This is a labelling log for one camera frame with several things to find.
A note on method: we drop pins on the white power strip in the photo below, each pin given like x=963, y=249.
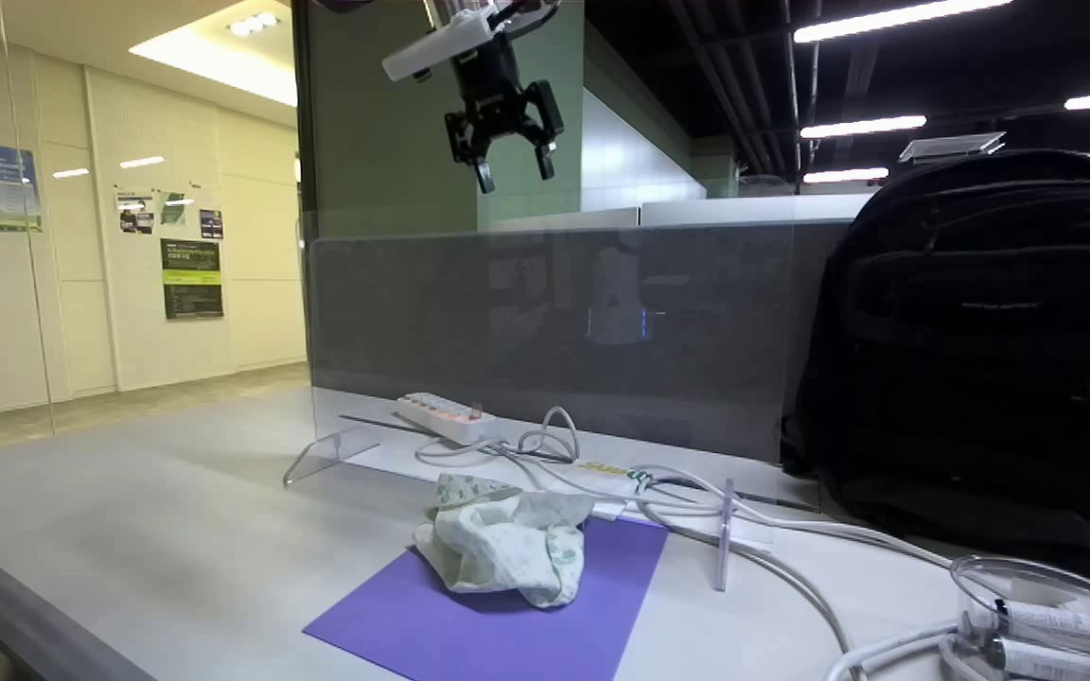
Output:
x=443, y=417
x=550, y=440

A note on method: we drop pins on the small wall notice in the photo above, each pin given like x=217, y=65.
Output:
x=174, y=210
x=209, y=223
x=134, y=213

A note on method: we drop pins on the pale green cloth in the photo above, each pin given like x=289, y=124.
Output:
x=507, y=549

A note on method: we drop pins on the black green wall sign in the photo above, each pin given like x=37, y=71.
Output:
x=190, y=257
x=193, y=298

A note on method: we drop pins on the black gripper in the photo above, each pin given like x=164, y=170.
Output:
x=495, y=79

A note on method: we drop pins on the bright recessed ceiling panel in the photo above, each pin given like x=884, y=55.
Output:
x=228, y=49

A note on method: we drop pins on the purple rectangular mat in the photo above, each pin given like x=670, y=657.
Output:
x=569, y=618

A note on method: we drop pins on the black backpack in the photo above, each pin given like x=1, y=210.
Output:
x=984, y=354

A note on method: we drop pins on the grey desk partition panel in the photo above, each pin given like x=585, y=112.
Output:
x=746, y=213

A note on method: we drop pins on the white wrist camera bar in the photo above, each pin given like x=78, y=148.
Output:
x=438, y=46

